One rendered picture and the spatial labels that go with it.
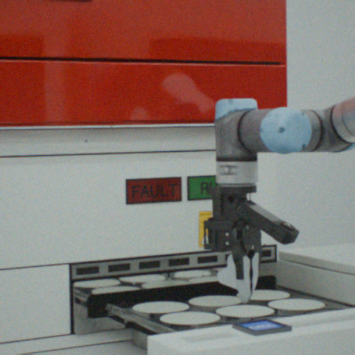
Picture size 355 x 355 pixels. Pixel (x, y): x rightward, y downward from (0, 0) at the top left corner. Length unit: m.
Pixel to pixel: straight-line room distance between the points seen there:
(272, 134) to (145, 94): 0.28
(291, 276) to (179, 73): 0.47
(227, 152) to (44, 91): 0.34
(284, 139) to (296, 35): 2.24
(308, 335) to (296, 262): 0.68
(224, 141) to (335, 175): 2.25
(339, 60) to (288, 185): 0.56
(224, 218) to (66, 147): 0.31
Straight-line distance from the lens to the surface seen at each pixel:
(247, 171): 1.61
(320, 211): 3.80
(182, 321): 1.53
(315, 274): 1.78
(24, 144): 1.64
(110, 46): 1.65
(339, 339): 1.20
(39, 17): 1.60
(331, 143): 1.62
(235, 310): 1.61
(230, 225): 1.62
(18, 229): 1.64
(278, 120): 1.51
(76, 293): 1.68
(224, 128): 1.61
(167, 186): 1.74
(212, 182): 1.79
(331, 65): 3.83
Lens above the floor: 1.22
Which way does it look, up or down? 3 degrees down
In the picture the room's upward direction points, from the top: 1 degrees counter-clockwise
